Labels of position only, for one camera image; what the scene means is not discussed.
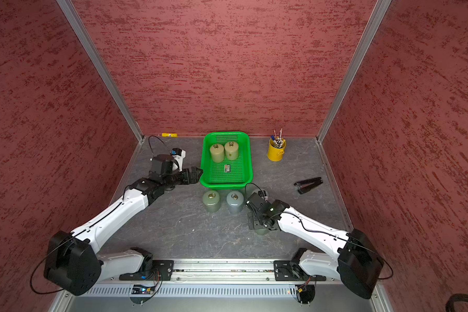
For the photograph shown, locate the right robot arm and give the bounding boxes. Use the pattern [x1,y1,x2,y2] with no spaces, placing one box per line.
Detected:
[245,194,386,299]

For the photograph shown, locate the yellow pen cup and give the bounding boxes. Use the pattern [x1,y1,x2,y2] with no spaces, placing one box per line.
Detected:
[267,139,286,162]

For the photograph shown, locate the aluminium front rail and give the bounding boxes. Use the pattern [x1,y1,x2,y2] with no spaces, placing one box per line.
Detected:
[104,253,329,285]

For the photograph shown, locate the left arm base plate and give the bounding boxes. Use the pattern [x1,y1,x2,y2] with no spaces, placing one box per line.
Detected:
[119,260,175,282]

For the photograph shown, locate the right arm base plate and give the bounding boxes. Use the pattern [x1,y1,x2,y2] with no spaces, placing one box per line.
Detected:
[273,260,326,282]

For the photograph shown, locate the pens in cup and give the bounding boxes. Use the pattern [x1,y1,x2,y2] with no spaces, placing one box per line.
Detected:
[270,128,285,149]

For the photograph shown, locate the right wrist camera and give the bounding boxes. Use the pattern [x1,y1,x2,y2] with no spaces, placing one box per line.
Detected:
[246,192,271,219]

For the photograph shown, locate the green plastic basket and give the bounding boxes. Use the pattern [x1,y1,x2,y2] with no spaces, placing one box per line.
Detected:
[200,131,254,190]

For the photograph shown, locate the black cable coil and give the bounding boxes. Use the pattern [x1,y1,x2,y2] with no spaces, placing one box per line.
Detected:
[445,293,468,312]

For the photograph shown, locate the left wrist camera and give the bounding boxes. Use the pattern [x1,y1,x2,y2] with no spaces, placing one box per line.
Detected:
[171,148,186,171]

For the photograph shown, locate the beige canister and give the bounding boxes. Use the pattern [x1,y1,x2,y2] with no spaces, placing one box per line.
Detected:
[224,141,239,161]
[209,143,225,163]

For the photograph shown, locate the grey canister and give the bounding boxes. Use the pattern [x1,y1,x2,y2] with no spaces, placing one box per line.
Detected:
[257,190,269,201]
[226,191,244,214]

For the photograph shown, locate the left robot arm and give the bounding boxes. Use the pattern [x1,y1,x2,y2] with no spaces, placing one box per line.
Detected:
[43,149,204,296]

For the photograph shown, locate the yellow marker pen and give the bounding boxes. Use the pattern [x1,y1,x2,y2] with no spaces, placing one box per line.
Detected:
[161,133,178,138]

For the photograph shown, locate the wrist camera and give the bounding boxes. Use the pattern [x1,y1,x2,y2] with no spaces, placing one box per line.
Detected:
[171,148,186,171]
[246,192,271,219]

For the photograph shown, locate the green canister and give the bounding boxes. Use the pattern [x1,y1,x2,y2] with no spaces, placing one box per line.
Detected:
[202,190,221,213]
[254,228,271,236]

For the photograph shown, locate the black stapler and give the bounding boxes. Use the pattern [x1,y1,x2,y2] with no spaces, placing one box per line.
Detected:
[294,177,323,194]

